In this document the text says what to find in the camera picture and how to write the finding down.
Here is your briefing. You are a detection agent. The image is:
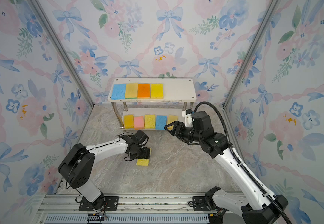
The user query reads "small tan sponge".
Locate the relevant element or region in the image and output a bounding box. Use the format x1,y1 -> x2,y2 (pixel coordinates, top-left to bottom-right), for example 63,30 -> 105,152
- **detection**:
167,115 -> 179,130

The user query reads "pale yellow sponge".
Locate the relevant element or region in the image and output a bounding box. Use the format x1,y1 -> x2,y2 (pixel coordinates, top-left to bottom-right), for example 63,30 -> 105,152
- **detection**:
136,148 -> 151,167

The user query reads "blue sponge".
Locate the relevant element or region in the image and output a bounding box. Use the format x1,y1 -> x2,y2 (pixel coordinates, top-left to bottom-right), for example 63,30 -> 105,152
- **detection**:
155,115 -> 167,130
111,84 -> 126,100

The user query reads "yellow porous sponge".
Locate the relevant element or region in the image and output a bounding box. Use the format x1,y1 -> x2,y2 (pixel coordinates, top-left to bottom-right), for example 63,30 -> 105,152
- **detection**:
144,114 -> 156,129

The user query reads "pink sponge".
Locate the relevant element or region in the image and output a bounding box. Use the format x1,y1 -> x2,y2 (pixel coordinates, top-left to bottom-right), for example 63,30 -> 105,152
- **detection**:
134,116 -> 145,130

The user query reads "bright yellow sponge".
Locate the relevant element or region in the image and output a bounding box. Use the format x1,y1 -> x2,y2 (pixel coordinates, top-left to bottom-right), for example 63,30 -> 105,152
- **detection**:
151,83 -> 164,99

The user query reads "orange sponge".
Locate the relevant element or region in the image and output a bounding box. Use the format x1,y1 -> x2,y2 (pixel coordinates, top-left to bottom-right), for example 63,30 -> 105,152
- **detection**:
137,84 -> 151,99

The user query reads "tan yellow sponge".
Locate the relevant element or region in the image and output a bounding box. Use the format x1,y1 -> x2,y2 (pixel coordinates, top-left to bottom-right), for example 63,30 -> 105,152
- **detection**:
125,83 -> 139,99

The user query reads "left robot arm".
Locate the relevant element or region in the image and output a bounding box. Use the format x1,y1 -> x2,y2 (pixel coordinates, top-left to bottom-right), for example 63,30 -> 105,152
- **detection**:
58,130 -> 150,203

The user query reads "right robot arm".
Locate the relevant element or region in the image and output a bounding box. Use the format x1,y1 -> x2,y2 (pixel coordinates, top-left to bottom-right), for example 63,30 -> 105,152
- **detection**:
164,112 -> 288,224

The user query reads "white two-tier shelf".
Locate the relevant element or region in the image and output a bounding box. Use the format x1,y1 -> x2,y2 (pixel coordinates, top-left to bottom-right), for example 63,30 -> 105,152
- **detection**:
108,78 -> 197,130

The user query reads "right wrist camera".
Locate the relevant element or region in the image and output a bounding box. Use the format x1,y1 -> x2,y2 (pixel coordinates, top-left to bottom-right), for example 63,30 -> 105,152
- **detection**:
182,109 -> 193,127

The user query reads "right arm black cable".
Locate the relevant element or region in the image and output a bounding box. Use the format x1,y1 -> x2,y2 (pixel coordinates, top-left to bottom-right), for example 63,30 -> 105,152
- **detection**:
193,101 -> 293,224

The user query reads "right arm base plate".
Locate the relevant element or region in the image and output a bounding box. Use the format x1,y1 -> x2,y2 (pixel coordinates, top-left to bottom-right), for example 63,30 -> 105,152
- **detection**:
188,196 -> 229,213

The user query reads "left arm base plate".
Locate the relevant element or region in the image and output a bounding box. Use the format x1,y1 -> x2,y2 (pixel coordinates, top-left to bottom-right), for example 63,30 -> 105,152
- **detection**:
78,195 -> 120,212

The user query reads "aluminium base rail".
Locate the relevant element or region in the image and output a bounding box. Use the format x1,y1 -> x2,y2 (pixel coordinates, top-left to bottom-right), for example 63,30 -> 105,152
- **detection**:
33,192 -> 246,224

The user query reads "left aluminium corner post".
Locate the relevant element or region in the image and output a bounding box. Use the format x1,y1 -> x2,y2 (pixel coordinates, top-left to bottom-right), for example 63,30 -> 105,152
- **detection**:
27,1 -> 95,107

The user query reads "aluminium corner post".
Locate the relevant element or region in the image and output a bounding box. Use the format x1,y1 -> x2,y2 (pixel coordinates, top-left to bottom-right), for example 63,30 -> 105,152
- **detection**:
223,0 -> 280,109
27,1 -> 95,107

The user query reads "right aluminium corner post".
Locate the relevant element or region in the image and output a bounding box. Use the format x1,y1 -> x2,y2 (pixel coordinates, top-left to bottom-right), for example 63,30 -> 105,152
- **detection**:
223,0 -> 280,109

